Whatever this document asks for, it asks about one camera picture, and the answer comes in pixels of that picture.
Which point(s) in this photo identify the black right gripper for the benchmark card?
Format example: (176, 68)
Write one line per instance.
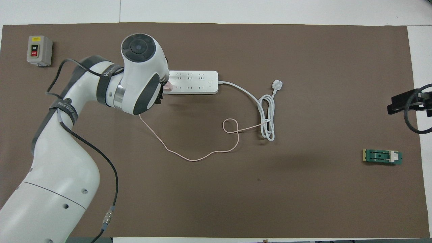
(428, 101)

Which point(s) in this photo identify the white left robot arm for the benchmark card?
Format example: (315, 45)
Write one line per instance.
(64, 175)

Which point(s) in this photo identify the brown table mat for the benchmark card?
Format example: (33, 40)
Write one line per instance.
(216, 202)

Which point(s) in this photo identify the grey on-off switch box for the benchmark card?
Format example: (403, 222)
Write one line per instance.
(38, 50)

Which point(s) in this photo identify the pink charger adapter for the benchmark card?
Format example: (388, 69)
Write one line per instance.
(168, 86)

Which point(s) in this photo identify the green knife switch block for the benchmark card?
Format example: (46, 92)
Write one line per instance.
(381, 157)

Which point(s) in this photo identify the white power strip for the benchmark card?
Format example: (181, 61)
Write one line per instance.
(195, 82)

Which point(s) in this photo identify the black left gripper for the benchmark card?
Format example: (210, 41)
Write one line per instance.
(161, 96)

